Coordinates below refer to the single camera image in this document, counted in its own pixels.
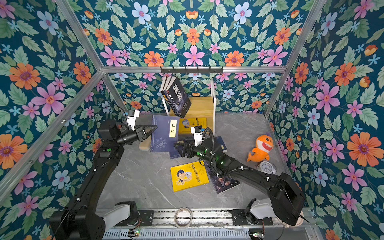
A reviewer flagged black book on shelf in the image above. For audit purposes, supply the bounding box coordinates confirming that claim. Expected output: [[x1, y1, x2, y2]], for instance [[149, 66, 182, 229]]
[[160, 76, 181, 117]]

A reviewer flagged purple old man book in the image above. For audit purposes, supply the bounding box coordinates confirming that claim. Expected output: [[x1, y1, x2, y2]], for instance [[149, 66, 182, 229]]
[[204, 163, 241, 194], [168, 80, 182, 118]]

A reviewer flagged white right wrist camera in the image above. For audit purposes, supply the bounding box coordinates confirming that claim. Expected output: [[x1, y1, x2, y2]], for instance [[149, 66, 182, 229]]
[[191, 125, 205, 147]]

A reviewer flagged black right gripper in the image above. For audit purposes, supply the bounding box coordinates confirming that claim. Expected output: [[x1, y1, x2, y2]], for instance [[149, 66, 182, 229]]
[[174, 138, 217, 167]]

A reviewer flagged yellow cartoon cover book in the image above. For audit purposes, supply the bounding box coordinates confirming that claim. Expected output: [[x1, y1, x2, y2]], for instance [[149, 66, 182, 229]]
[[170, 162, 210, 192]]

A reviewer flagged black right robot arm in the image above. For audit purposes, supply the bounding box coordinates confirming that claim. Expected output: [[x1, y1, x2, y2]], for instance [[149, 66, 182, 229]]
[[174, 142, 305, 226]]

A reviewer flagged black wolf cover book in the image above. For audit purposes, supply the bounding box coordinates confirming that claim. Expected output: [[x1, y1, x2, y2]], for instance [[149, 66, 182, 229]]
[[172, 77, 192, 118]]

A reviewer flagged clear tape roll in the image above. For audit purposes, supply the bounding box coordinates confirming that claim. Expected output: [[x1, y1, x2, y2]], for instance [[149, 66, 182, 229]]
[[174, 207, 193, 229]]

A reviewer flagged orange shark plush toy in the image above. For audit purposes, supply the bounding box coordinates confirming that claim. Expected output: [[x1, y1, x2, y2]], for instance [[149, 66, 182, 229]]
[[247, 135, 274, 163]]

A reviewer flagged dark blue yellow-label book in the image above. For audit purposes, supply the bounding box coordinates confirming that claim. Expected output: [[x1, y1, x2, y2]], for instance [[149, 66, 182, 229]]
[[170, 141, 188, 160]]

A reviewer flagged navy book small label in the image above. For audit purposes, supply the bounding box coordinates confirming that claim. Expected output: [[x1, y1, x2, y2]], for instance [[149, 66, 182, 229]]
[[215, 136, 228, 153]]

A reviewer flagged blue yijing book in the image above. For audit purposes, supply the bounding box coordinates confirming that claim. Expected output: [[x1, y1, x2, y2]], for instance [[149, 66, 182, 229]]
[[151, 115, 180, 153]]

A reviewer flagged white alarm clock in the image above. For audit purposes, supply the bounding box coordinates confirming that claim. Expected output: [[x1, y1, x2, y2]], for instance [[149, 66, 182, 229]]
[[257, 161, 277, 175]]

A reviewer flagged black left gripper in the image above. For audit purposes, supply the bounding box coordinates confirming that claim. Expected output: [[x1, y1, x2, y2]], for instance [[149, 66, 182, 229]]
[[113, 124, 157, 147]]

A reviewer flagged wooden white-frame bookshelf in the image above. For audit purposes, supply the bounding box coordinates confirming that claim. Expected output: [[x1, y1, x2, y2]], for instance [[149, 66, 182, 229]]
[[160, 77, 216, 134]]

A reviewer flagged yellow book in shelf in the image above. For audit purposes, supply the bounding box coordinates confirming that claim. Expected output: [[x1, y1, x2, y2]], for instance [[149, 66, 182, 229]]
[[179, 118, 207, 135]]

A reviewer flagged black hook rail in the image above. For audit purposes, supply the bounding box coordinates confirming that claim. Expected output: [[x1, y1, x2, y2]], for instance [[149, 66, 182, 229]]
[[160, 67, 224, 74]]

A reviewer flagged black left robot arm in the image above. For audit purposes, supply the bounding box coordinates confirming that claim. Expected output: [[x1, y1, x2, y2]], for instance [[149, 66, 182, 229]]
[[50, 120, 157, 240]]

